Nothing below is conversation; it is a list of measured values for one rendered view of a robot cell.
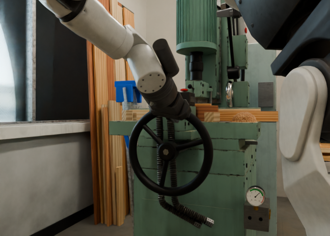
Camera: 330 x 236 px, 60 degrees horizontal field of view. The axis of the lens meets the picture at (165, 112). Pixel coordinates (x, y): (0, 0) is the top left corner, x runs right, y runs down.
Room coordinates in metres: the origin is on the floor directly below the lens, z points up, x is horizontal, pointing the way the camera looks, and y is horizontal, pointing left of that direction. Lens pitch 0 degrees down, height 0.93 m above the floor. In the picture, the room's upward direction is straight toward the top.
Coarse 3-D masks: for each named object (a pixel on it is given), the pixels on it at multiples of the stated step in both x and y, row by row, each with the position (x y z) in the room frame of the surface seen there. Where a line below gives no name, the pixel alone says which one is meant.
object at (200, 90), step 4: (196, 80) 1.19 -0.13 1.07; (200, 80) 1.18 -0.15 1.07; (188, 84) 1.20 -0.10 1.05; (192, 84) 1.19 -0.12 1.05; (196, 84) 1.19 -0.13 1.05; (200, 84) 1.18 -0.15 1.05; (204, 84) 1.23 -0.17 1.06; (208, 84) 1.30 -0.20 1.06; (188, 88) 1.20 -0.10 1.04; (196, 88) 1.19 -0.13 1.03; (200, 88) 1.18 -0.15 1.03; (204, 88) 1.23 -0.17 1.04; (192, 92) 1.19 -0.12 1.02; (196, 92) 1.19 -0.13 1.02; (200, 92) 1.18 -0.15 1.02; (204, 92) 1.23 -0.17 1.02; (208, 92) 1.30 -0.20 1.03; (196, 96) 1.19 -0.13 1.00; (200, 96) 1.18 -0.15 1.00; (204, 96) 1.23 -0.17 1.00; (208, 96) 1.30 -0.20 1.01; (196, 100) 1.23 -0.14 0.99
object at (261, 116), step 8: (224, 112) 1.19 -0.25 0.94; (232, 112) 1.17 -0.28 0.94; (240, 112) 1.16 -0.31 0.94; (248, 112) 1.15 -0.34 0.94; (256, 112) 1.14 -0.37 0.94; (264, 112) 1.13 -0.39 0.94; (272, 112) 1.12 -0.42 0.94; (224, 120) 1.19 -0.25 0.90; (264, 120) 1.13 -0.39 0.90; (272, 120) 1.12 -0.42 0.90
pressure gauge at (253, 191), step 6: (252, 186) 0.95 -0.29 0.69; (258, 186) 0.95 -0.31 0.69; (246, 192) 0.94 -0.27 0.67; (252, 192) 0.94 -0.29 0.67; (258, 192) 0.93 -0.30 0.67; (264, 192) 0.93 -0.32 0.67; (246, 198) 0.94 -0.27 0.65; (252, 198) 0.94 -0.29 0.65; (258, 198) 0.93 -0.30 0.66; (264, 198) 0.92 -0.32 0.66; (252, 204) 0.94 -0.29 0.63; (258, 204) 0.93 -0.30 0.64
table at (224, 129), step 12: (120, 120) 1.24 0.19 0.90; (132, 120) 1.24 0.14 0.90; (120, 132) 1.19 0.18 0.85; (144, 132) 1.04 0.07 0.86; (156, 132) 1.03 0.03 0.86; (180, 132) 0.99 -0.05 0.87; (192, 132) 0.99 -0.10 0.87; (216, 132) 1.04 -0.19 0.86; (228, 132) 1.03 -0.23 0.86; (240, 132) 1.01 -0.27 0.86; (252, 132) 1.00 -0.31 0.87
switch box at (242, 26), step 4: (240, 20) 1.43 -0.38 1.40; (232, 24) 1.45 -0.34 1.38; (240, 24) 1.43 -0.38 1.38; (244, 24) 1.45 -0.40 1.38; (232, 28) 1.45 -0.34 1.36; (236, 28) 1.44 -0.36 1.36; (240, 28) 1.44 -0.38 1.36; (244, 28) 1.45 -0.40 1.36; (232, 32) 1.45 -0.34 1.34; (236, 32) 1.44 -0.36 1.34; (240, 32) 1.43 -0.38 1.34; (244, 32) 1.45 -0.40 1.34
